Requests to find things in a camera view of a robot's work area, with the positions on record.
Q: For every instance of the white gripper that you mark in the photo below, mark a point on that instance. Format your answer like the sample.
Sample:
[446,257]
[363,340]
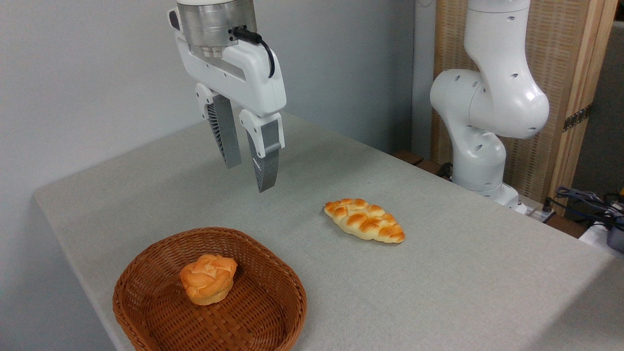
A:
[243,73]

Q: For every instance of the long braided bread loaf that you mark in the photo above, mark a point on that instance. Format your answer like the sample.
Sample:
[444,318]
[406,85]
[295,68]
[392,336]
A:
[365,222]

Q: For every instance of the round knotted bread roll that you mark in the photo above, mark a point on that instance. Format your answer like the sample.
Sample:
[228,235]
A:
[208,280]

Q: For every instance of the brown wicker basket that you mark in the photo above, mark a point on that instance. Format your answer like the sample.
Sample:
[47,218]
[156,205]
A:
[263,302]

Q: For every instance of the grey tablecloth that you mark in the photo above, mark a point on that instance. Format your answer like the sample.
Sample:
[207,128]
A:
[438,292]

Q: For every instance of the woven wooden folding screen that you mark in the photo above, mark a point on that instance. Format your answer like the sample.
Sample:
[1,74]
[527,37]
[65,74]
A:
[560,48]

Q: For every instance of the brass screen hinge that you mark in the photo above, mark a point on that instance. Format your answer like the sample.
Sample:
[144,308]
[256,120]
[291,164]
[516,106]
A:
[577,118]

